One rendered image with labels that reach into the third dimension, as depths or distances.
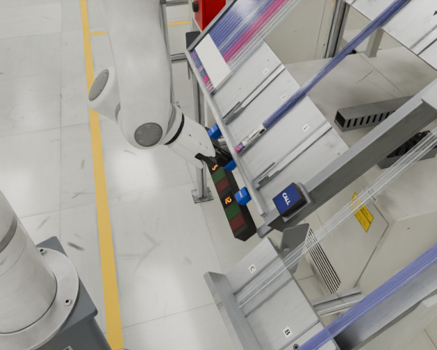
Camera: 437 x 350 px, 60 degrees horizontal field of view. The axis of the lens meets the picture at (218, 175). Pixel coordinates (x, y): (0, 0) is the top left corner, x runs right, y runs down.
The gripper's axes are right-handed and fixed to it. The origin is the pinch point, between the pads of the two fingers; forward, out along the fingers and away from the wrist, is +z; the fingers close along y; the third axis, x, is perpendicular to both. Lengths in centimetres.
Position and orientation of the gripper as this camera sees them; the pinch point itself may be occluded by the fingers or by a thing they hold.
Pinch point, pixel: (221, 157)
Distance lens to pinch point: 84.7
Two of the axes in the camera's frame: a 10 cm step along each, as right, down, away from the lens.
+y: 2.8, 6.9, -6.7
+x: 6.9, -6.3, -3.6
